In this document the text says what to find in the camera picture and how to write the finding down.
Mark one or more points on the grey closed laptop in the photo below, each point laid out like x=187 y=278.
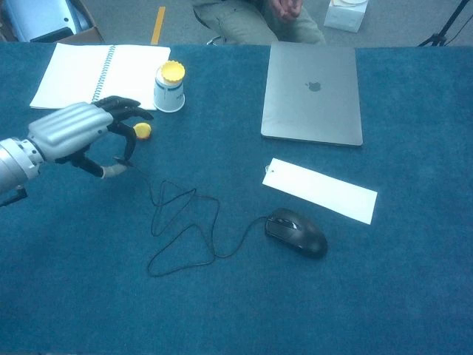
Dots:
x=311 y=103

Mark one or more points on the white spiral notebook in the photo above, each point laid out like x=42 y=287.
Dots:
x=77 y=75

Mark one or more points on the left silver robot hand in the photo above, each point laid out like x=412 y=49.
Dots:
x=70 y=127

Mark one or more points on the blue table cloth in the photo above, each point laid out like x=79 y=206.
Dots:
x=236 y=296

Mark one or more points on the cardboard box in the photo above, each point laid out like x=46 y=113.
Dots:
x=86 y=35

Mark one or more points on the white paper cup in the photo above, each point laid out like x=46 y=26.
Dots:
x=168 y=97

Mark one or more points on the white paper tag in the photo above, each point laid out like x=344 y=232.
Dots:
x=325 y=190

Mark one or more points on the yellow ridged bottle cap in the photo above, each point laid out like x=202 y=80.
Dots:
x=143 y=130
x=172 y=71

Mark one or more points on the black tripod stand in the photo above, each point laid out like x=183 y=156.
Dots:
x=445 y=27

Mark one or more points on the silver device in box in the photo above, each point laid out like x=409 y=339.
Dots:
x=35 y=16

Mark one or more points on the white box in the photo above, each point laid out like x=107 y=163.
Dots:
x=345 y=15

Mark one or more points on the seated person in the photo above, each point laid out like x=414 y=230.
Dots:
x=255 y=18

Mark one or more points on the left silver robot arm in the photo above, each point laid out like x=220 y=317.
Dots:
x=16 y=161

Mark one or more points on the yellow floor tape strip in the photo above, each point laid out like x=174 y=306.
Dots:
x=158 y=25

